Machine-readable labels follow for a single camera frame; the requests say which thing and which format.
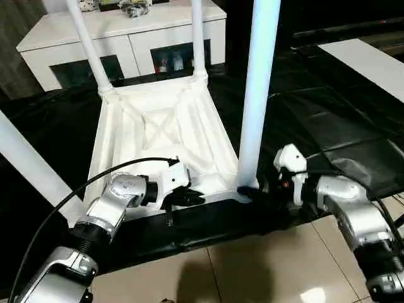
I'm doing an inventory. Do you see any white plastic table top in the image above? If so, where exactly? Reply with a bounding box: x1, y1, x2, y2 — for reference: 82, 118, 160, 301
66, 74, 262, 229

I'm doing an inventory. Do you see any white plastic table leg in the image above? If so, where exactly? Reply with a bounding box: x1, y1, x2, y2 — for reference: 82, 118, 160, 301
64, 0, 114, 96
0, 109, 83, 229
189, 0, 210, 80
237, 0, 282, 191

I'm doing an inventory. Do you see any black work mat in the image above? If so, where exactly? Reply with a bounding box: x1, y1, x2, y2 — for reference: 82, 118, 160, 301
0, 40, 404, 275

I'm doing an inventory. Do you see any white side table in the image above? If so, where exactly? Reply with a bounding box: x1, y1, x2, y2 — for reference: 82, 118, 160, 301
317, 39, 404, 104

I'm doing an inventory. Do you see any dark low bench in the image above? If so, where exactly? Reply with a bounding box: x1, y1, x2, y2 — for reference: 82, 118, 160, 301
292, 18, 404, 48

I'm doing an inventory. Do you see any grey tangled bundle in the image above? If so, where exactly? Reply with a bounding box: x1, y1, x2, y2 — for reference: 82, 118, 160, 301
119, 0, 150, 19

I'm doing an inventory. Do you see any white sideboard cabinet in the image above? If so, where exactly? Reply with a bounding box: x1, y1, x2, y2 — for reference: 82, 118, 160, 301
15, 0, 229, 93

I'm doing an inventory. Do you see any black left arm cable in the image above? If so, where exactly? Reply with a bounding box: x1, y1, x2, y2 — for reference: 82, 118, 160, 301
8, 155, 180, 303

